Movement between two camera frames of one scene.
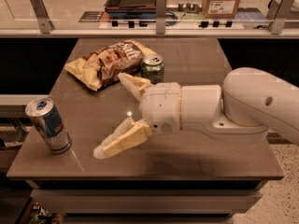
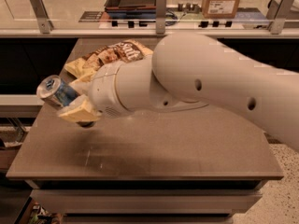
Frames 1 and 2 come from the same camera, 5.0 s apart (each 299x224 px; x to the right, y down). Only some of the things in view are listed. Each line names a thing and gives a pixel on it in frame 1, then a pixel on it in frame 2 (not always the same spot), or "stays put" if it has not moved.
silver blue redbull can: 44,115 -> 58,91
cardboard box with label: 221,2 stays put
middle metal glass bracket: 161,8 stays put
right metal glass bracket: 278,9 stays put
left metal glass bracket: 45,23 stays put
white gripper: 161,107 -> 103,92
